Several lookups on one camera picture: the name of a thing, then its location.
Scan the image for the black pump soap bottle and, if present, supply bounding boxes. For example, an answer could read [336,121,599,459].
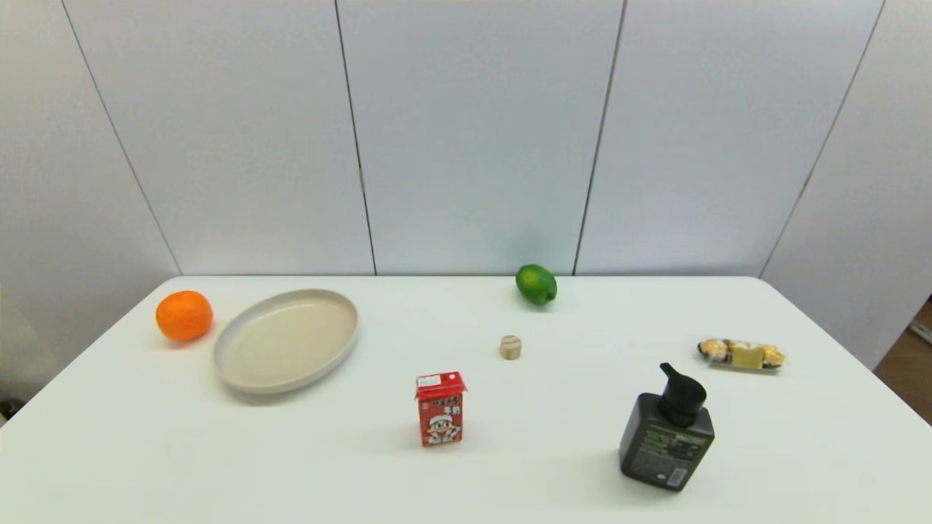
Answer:
[620,362,716,493]

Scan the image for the gold chocolates clear pack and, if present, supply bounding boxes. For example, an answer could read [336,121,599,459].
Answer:
[698,338,786,372]

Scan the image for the red cartoon milk carton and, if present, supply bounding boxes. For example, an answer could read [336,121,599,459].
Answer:
[415,371,467,448]

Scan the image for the beige oval plate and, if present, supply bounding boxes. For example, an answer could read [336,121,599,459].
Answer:
[212,288,359,396]

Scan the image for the green lime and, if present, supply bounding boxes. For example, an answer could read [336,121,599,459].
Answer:
[516,263,558,306]

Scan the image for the orange fruit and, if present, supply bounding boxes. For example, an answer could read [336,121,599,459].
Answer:
[155,290,214,343]

